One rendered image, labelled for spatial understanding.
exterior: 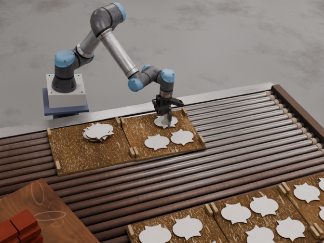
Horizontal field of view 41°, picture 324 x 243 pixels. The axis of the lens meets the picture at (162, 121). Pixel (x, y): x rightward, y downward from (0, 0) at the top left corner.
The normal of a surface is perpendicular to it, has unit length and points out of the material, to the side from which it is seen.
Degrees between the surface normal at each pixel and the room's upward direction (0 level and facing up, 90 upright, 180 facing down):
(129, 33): 0
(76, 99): 90
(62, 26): 0
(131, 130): 0
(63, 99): 90
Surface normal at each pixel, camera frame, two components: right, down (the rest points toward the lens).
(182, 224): 0.09, -0.77
